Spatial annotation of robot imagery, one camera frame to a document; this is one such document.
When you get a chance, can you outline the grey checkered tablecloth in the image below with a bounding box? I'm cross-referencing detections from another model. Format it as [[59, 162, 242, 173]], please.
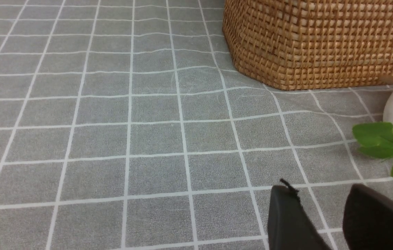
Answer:
[[0, 0, 393, 250]]

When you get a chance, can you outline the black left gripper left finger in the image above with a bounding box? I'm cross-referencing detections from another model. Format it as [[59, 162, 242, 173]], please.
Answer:
[[267, 178, 331, 250]]

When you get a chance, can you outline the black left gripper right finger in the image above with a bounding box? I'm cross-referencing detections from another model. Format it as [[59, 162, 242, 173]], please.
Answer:
[[342, 184, 393, 250]]

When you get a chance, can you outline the woven rattan basket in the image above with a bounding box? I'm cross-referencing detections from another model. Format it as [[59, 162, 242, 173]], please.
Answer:
[[223, 0, 393, 91]]

